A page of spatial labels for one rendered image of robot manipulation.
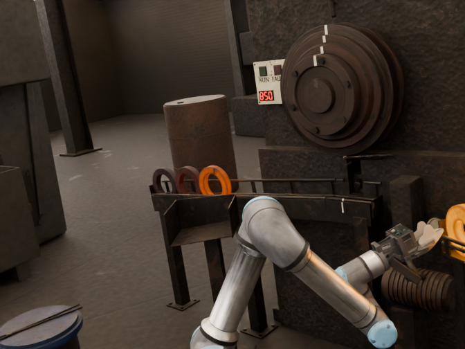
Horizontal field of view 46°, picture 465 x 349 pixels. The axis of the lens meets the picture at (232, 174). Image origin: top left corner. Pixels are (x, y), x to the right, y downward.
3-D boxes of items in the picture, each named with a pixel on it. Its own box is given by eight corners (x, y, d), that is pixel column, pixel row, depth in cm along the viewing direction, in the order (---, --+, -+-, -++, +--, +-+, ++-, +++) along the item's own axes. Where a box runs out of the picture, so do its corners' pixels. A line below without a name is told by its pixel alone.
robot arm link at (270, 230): (276, 212, 130) (411, 331, 141) (269, 199, 140) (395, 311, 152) (243, 247, 131) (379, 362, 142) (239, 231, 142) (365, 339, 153)
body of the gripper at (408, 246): (415, 229, 153) (378, 250, 152) (425, 255, 155) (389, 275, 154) (401, 221, 160) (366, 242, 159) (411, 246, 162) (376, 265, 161)
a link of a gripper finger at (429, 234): (443, 218, 155) (416, 234, 154) (450, 235, 156) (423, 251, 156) (437, 215, 158) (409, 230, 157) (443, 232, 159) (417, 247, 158)
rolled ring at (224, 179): (193, 173, 261) (198, 171, 264) (207, 209, 261) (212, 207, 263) (216, 161, 248) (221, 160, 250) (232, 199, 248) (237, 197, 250)
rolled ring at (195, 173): (196, 167, 260) (201, 165, 262) (171, 167, 273) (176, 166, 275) (203, 203, 263) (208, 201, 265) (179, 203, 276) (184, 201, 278)
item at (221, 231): (201, 348, 251) (176, 199, 234) (257, 345, 247) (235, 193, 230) (192, 374, 232) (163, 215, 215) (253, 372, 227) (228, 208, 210)
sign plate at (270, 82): (261, 103, 239) (256, 61, 235) (310, 102, 221) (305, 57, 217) (257, 104, 237) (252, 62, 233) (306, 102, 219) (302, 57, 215)
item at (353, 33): (297, 149, 221) (283, 30, 210) (406, 154, 188) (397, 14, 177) (287, 154, 216) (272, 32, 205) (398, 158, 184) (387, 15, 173)
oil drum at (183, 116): (209, 181, 557) (195, 94, 536) (252, 185, 516) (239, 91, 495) (165, 198, 516) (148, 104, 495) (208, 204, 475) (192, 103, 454)
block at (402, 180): (406, 235, 201) (402, 173, 195) (427, 239, 196) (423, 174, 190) (392, 246, 194) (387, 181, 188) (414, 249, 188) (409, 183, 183)
